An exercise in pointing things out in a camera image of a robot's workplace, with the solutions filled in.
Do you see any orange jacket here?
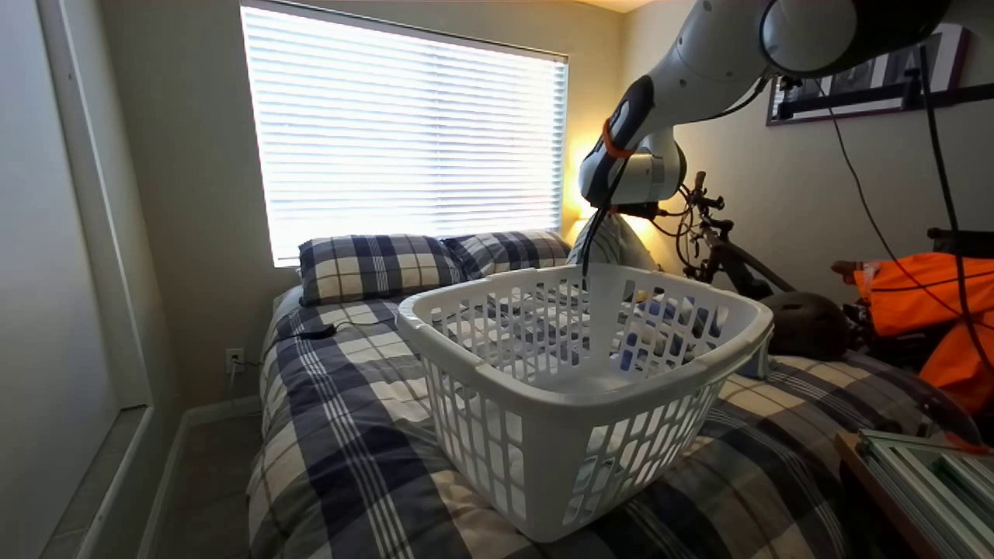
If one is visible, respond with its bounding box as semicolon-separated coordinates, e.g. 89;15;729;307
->
838;247;994;418

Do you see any black bicycle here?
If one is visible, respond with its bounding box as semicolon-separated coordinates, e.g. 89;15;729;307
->
650;168;803;304

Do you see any small blue plaid pillow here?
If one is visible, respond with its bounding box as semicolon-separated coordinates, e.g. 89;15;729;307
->
446;226;578;282

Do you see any white closet door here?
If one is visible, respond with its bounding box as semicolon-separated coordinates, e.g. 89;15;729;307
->
0;0;163;559

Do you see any white plastic laundry basket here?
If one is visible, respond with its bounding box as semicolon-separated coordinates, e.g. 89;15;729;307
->
396;257;777;547

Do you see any white window blind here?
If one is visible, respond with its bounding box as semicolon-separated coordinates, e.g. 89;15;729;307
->
240;4;573;266

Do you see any black wall shelf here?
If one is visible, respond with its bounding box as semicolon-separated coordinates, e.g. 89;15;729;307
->
773;77;994;117

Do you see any dark bicycle helmet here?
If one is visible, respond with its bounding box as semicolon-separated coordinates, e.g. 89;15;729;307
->
765;289;858;360

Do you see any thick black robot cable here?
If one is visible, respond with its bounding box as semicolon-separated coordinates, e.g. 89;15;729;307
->
913;45;994;384

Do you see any large blue plaid pillow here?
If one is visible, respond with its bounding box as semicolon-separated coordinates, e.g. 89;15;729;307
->
294;234;467;307

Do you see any aluminium frame rail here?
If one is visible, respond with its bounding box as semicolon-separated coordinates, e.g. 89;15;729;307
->
856;427;994;559

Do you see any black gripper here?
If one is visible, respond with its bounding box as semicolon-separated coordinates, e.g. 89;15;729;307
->
573;202;627;289

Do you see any thin black hanging cable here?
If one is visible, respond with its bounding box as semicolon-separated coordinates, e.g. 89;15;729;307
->
825;104;988;328

